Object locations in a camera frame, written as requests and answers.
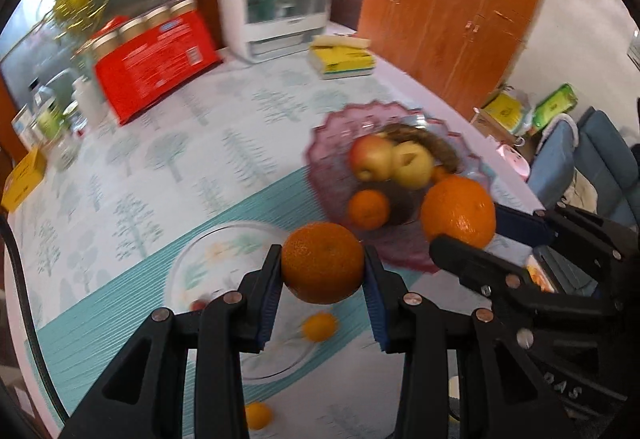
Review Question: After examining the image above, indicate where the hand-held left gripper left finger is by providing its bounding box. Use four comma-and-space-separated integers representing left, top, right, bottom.
57, 244, 283, 439

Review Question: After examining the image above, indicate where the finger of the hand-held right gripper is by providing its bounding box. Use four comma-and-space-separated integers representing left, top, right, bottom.
430, 235, 620, 321
494, 203, 640, 266

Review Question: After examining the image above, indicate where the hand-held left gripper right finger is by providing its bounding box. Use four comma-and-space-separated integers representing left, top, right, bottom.
362, 246, 571, 439

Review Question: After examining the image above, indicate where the dark overripe banana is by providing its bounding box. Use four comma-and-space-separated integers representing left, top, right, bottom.
377, 123, 463, 172

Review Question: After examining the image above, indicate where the yellow pear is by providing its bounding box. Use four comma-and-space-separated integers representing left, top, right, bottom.
391, 141, 435, 190

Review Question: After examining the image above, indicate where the red apple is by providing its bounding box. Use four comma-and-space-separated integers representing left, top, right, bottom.
348, 134, 396, 182

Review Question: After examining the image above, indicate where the pink glass fruit bowl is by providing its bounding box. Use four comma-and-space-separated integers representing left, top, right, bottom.
306, 101, 496, 275

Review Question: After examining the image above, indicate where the round floral placemat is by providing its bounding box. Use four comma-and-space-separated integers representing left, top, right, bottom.
167, 221, 326, 380

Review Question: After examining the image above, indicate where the pink plastic tub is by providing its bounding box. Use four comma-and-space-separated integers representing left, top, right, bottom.
495, 144, 532, 180

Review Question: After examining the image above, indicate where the blue sofa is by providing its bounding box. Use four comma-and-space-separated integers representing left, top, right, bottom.
527, 106, 640, 220

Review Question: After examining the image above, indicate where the yellow box in carton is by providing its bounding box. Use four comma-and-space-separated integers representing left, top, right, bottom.
482, 91, 531, 134

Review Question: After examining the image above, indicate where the green packet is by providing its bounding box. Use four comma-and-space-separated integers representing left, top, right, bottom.
532, 84, 576, 130

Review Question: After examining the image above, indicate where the teal striped table runner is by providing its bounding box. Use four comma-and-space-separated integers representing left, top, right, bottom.
35, 164, 501, 439

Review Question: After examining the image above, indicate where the tree print tablecloth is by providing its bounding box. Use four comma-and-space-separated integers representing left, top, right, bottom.
5, 19, 546, 439

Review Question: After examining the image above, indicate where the orange wooden cabinet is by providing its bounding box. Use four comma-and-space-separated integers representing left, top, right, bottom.
357, 0, 558, 120

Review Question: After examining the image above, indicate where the yellow sponge stack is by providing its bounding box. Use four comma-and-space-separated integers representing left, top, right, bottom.
307, 36, 377, 80

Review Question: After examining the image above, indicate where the clear drinking glass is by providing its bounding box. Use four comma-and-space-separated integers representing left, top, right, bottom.
50, 139, 78, 170

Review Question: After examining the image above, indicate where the red plastic package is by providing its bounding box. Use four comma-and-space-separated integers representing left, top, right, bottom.
94, 11, 223, 127

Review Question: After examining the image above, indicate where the white squeeze bottle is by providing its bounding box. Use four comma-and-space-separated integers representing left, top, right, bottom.
72, 76, 108, 124

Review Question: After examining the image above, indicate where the yellow cardboard box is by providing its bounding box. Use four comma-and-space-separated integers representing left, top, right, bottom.
1, 146, 48, 212

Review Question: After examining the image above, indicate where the white countertop appliance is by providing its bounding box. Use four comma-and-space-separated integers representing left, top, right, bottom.
216, 0, 333, 64

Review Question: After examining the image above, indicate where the plastic bottle green label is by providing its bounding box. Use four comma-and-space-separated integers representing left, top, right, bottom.
30, 86, 68, 140

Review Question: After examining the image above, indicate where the printed card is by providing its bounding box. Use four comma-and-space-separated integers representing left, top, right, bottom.
12, 111, 36, 144

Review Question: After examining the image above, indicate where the black cable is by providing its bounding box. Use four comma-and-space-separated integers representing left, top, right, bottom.
0, 214, 71, 422

